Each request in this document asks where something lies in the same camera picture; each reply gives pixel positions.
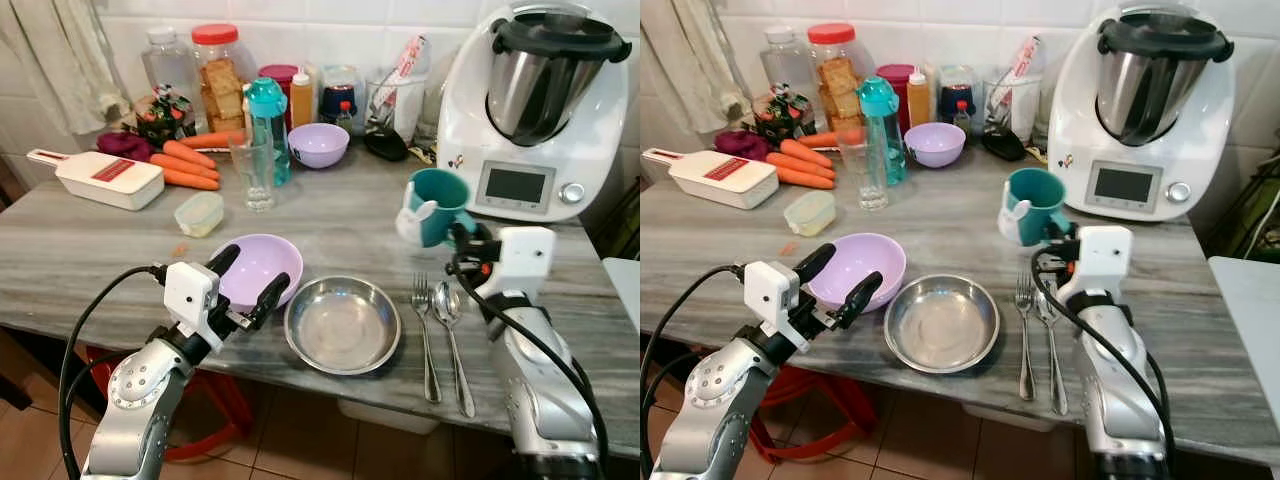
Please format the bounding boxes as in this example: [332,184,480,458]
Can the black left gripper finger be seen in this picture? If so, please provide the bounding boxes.
[793,243,837,285]
[246,272,292,331]
[836,270,885,331]
[204,244,242,279]

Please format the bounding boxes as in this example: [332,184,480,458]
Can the large lilac plastic bowl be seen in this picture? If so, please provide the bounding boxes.
[806,232,908,314]
[210,234,305,312]

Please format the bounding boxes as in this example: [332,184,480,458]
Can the teal and white mug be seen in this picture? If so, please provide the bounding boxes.
[396,167,477,249]
[997,166,1072,248]

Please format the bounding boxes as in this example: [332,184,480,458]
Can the small clear lidded container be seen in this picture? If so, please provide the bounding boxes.
[173,191,226,239]
[783,189,837,238]

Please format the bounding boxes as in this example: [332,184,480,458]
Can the steel spoon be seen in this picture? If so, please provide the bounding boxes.
[1034,286,1070,417]
[432,279,477,419]

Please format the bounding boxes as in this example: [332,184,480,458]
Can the stainless steel bowl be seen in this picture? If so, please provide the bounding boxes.
[284,276,403,377]
[883,273,1001,375]

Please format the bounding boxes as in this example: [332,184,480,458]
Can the clear drinking glass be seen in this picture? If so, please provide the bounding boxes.
[227,134,277,214]
[837,134,890,212]

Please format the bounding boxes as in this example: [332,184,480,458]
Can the steel fork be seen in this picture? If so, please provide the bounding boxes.
[1013,271,1039,402]
[411,272,443,405]

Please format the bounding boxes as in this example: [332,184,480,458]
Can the black ladle head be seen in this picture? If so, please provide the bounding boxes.
[362,127,410,162]
[980,127,1027,162]

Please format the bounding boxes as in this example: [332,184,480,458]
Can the white vegetable slicer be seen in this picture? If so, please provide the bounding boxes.
[26,148,167,212]
[641,147,780,211]

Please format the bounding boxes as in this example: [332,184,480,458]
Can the purple vegetable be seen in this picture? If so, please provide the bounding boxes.
[712,129,772,162]
[96,131,157,164]

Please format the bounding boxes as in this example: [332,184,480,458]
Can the small lilac plastic bowl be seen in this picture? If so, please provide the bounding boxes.
[287,122,352,170]
[902,121,968,170]

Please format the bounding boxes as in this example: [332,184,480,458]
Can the floral lidded dish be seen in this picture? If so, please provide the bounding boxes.
[134,84,197,147]
[751,84,814,145]

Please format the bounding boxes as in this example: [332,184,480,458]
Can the clear utensil container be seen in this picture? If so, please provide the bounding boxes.
[982,69,1042,142]
[364,69,427,142]

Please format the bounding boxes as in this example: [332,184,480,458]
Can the white kitchen food processor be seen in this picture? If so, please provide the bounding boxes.
[436,0,634,224]
[1046,0,1239,224]

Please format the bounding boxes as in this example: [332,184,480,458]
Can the white side cabinet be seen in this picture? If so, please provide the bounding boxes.
[601,256,641,333]
[1207,255,1280,473]

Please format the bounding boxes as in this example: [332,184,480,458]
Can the teal water bottle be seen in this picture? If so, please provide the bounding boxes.
[244,77,294,189]
[857,75,908,188]

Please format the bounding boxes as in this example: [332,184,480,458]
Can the white box under table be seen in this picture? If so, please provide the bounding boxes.
[336,397,442,437]

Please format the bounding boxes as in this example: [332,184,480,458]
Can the orange sauce bottle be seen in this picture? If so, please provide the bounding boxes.
[289,69,315,130]
[906,67,932,129]

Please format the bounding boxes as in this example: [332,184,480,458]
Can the red-lidded cracker jar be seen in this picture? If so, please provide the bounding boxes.
[191,22,257,137]
[806,21,872,137]

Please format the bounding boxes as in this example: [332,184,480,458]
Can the magenta canister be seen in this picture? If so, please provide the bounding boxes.
[257,63,302,132]
[874,63,917,127]

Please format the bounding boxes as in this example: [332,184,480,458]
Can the dark blue jar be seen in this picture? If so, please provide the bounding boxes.
[936,65,980,127]
[319,65,364,127]

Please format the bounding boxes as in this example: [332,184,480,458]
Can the red and white packet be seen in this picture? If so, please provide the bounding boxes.
[389,34,430,87]
[1004,34,1047,87]

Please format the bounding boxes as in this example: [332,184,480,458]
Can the clear plastic bottle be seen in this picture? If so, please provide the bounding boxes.
[759,25,817,102]
[140,26,202,107]

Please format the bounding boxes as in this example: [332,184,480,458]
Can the hanging beige towel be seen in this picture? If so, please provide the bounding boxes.
[0,0,127,137]
[640,0,747,137]

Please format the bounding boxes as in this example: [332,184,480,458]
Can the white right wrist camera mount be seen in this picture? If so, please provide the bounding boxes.
[488,226,557,302]
[1068,225,1134,302]

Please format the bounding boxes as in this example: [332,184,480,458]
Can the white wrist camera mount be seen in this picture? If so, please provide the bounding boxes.
[164,261,222,338]
[1068,225,1134,302]
[742,259,802,331]
[488,226,557,302]

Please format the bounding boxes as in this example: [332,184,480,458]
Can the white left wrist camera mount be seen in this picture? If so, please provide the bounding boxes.
[164,261,222,338]
[742,259,802,331]

